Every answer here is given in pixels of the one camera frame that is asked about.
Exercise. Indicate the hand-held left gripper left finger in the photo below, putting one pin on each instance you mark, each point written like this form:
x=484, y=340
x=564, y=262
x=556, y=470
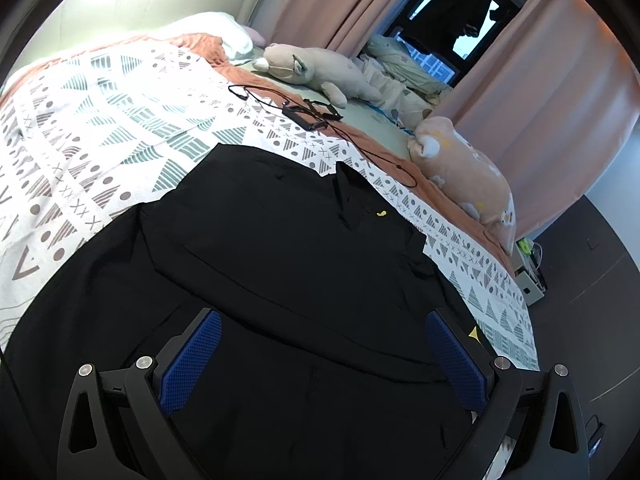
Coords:
x=192, y=360

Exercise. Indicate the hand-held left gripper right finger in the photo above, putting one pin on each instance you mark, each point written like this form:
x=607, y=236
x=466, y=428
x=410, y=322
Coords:
x=457, y=360

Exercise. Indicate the black garment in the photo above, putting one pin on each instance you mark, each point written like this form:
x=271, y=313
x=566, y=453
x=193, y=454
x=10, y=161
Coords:
x=280, y=240

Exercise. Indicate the hanging black clothes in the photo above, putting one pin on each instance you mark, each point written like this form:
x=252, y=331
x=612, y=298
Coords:
x=455, y=5

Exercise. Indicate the cream nightstand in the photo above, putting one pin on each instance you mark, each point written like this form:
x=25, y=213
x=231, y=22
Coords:
x=530, y=275

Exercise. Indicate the green yellow toy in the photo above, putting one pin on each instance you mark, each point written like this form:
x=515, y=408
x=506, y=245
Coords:
x=524, y=246

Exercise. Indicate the triangle patterned blanket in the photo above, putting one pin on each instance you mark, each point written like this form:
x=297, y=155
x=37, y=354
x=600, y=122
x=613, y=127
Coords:
x=100, y=125

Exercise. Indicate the grey-green bed sheet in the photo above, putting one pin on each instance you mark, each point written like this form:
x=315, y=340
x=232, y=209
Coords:
x=360, y=120

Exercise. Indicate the pink curtain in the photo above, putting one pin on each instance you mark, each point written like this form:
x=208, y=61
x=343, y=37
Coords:
x=540, y=100
x=360, y=0

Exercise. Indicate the pile of light bedding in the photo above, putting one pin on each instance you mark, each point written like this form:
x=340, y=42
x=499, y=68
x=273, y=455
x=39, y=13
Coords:
x=400, y=70

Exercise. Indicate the beige plush animal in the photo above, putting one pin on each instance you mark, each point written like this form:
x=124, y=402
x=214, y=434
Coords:
x=320, y=67

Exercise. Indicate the small pink cushion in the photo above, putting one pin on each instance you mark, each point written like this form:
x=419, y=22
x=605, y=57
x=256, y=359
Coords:
x=257, y=36

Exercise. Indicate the white pillow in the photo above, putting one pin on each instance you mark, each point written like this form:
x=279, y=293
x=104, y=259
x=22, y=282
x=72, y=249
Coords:
x=220, y=30

